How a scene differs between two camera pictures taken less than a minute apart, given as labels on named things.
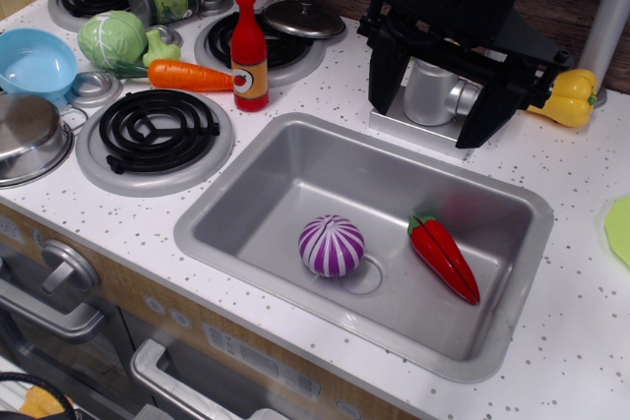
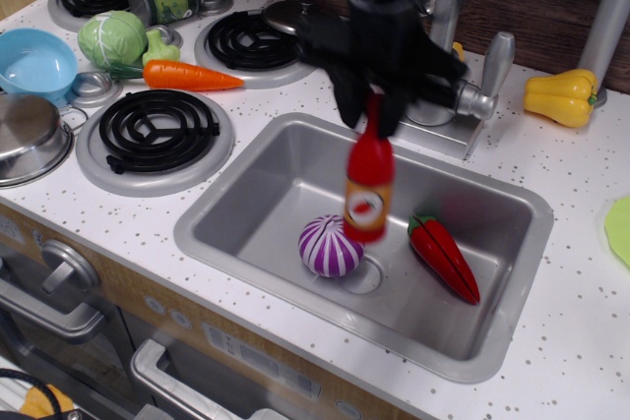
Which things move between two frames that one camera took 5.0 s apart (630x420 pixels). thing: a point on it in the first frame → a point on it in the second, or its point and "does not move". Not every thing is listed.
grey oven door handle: [79, 327] does not move
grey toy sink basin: [380, 175] does not move
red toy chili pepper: [429, 236] does not move
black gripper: [476, 15] → [383, 37]
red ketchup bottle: [249, 56] → [370, 176]
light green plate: [617, 227] does not move
